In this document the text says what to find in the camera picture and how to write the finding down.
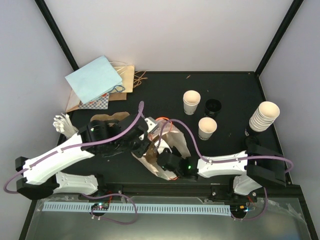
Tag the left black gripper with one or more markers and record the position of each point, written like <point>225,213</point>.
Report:
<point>140,150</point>

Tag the cream bear paper bag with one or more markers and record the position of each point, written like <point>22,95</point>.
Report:
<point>172,139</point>

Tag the white paper coffee cup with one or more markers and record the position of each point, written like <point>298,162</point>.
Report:
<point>206,127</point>

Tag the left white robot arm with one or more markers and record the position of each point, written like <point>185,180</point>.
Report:
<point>43,176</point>

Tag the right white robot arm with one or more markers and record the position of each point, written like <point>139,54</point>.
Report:
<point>264,166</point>

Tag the black paper coffee cup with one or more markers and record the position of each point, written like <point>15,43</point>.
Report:
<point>212,108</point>

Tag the checkered paper bag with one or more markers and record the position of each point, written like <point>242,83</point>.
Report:
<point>100,103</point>

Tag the brown kraft paper bag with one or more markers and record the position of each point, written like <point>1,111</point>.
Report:
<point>119,93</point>

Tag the black cup lid stack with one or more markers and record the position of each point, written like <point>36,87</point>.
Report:
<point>249,138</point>

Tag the white plastic cutlery bunch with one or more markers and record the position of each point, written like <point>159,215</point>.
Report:
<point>64,126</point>

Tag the light blue paper bag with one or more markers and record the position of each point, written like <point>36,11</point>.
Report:
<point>94,79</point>

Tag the stack of white cups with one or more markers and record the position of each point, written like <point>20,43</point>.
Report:
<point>264,116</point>

